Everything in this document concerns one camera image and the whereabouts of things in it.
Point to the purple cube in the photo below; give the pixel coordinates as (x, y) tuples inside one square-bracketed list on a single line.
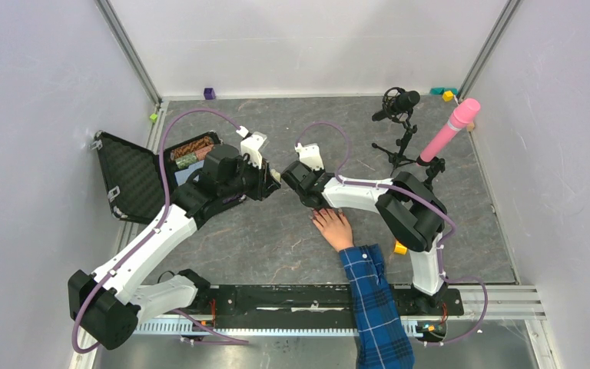
[(209, 93)]

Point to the teal block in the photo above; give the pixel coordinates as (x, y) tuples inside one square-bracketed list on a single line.
[(442, 90)]

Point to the blue plaid sleeve forearm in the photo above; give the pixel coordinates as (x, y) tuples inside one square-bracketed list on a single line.
[(382, 340)]

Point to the black poker chip case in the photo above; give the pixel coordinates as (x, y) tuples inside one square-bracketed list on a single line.
[(132, 175)]

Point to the small nail polish bottle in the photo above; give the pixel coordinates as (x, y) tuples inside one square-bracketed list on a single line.
[(275, 175)]

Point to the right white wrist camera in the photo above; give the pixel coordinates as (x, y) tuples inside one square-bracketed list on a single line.
[(310, 156)]

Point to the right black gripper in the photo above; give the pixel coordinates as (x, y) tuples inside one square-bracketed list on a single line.
[(320, 172)]

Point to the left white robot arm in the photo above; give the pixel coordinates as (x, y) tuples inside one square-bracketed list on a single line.
[(109, 303)]

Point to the yellow block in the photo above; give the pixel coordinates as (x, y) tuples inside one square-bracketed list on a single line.
[(399, 248)]

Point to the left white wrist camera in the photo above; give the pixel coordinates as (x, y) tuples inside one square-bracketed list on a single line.
[(251, 145)]

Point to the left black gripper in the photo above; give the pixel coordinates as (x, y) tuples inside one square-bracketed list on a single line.
[(265, 183)]

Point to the small yellow cube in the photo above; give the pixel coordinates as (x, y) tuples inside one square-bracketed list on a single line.
[(448, 95)]

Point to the person hand with painted nails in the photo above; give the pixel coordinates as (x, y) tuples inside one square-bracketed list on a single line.
[(334, 227)]

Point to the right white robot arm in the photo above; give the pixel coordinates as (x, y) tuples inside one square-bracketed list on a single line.
[(413, 214)]

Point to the pink foam cylinder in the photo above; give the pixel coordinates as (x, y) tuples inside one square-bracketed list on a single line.
[(462, 116)]

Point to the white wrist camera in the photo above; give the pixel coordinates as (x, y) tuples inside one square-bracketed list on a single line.
[(310, 156), (251, 145)]

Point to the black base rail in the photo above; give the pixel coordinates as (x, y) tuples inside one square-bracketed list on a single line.
[(308, 306)]

